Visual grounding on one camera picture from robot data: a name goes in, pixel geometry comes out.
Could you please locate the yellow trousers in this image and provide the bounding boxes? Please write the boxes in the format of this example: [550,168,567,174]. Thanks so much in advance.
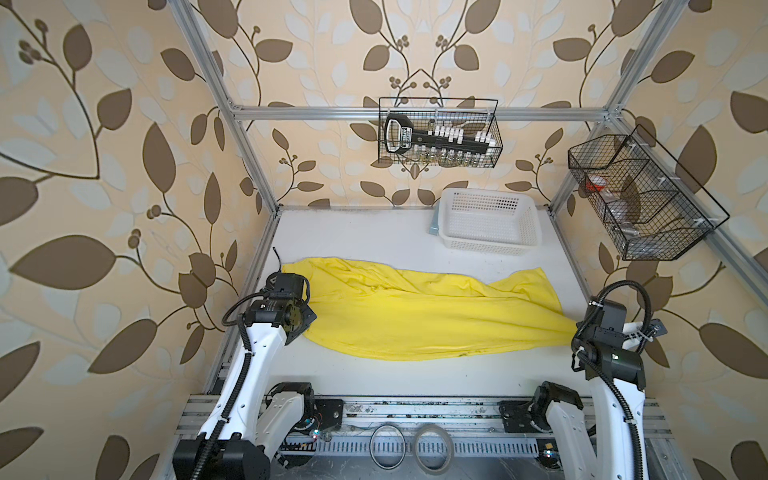
[283,258,576,362]

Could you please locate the white plastic perforated basket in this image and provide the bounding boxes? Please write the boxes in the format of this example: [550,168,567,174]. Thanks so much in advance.
[437,188,543,256]

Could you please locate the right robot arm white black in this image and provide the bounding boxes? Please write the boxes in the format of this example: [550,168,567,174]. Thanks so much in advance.
[528,279,665,479]

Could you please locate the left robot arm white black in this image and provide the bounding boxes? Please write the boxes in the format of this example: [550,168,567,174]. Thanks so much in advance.
[172,270,316,479]

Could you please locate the red capped item in basket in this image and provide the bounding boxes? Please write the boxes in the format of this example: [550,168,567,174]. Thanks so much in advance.
[584,174,607,194]

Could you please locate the black tool with white sockets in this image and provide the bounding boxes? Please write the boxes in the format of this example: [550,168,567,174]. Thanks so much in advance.
[379,113,499,155]

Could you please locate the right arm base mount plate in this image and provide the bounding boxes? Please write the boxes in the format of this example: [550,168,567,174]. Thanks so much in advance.
[498,399,539,434]

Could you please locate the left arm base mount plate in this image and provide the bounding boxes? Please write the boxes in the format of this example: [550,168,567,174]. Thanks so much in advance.
[290,397,344,435]

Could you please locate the aluminium front rail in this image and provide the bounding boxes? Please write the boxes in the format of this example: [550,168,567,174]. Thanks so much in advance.
[176,395,673,457]

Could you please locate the black wire basket right wall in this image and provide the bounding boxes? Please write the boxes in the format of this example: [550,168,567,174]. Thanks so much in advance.
[568,124,730,261]

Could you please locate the black wire basket wall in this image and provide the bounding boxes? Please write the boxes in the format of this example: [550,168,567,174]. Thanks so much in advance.
[378,96,503,169]
[568,124,730,261]

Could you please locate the left tape roll ring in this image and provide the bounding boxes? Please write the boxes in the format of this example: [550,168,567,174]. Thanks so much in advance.
[367,423,407,472]

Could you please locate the tape roll ring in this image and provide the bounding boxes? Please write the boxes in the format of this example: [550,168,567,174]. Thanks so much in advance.
[412,423,455,475]
[367,423,407,472]

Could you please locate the right tape roll ring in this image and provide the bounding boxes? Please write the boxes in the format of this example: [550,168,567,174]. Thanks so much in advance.
[412,423,455,475]

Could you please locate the black wire basket back wall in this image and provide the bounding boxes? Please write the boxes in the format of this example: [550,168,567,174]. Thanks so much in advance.
[378,96,503,169]

